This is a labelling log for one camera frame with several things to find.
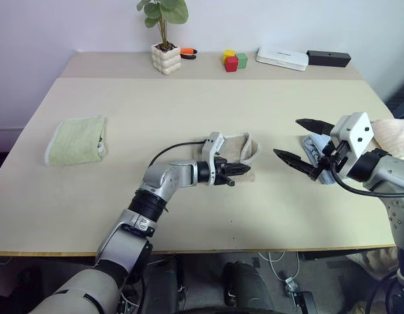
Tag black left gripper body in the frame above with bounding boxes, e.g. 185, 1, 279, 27
214, 156, 237, 188

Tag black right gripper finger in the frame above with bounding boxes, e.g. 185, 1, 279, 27
272, 148, 318, 179
295, 118, 335, 136

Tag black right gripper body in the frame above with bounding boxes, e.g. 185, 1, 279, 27
310, 136, 352, 183

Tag beige towel with white trim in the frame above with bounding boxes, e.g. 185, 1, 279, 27
193, 131, 263, 184

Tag folded light blue towel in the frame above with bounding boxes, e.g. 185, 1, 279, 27
301, 131, 340, 186

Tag folded cream striped towel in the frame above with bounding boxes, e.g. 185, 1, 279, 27
368, 118, 404, 160

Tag folded light green towel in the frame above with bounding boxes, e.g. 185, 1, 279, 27
44, 114, 109, 167

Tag black rectangular box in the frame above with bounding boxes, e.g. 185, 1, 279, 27
306, 50, 352, 69

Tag white flat box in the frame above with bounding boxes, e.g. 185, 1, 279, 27
255, 46, 310, 72

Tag orange and black pliers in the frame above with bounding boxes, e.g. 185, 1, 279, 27
179, 48, 199, 61

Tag cream bubble plant pot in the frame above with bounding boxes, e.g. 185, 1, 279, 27
151, 43, 183, 77

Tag small metal clamp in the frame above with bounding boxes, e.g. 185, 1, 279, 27
284, 277, 300, 298

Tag small black box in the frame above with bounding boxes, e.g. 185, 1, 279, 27
292, 291, 318, 314

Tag green leafy plant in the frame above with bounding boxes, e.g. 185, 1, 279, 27
136, 0, 190, 50

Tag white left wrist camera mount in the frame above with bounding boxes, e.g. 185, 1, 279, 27
201, 131, 227, 188

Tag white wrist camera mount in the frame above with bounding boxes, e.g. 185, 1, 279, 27
329, 111, 376, 179
201, 131, 227, 188

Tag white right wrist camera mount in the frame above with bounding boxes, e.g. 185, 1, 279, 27
329, 111, 376, 179

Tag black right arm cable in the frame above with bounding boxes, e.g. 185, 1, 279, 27
330, 162, 404, 198

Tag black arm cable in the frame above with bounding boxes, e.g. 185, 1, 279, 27
148, 139, 210, 168
330, 162, 404, 198

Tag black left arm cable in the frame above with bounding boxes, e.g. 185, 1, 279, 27
148, 139, 210, 168

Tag white cable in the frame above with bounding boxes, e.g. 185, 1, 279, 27
257, 251, 301, 283

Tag dark rounded shape with strap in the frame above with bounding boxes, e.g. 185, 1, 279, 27
222, 260, 275, 309

